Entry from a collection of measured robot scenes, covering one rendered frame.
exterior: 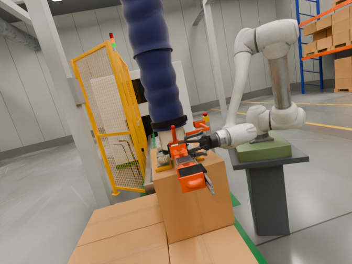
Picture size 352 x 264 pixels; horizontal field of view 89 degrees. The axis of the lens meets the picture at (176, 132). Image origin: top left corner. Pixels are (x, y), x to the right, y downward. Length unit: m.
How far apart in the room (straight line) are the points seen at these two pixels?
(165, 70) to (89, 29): 10.35
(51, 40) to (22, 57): 9.67
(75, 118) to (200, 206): 1.79
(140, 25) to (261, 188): 1.44
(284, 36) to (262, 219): 1.38
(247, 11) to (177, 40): 4.35
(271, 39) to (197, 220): 1.05
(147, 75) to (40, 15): 1.75
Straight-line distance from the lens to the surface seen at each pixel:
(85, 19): 11.50
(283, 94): 1.36
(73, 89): 2.36
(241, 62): 1.14
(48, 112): 11.61
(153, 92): 1.05
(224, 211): 1.16
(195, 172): 0.56
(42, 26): 2.59
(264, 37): 1.17
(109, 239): 1.42
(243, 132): 0.95
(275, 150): 1.46
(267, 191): 1.70
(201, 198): 1.07
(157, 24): 1.10
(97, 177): 2.52
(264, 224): 1.88
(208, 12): 4.95
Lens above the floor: 1.36
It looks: 12 degrees down
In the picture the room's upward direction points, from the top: 13 degrees counter-clockwise
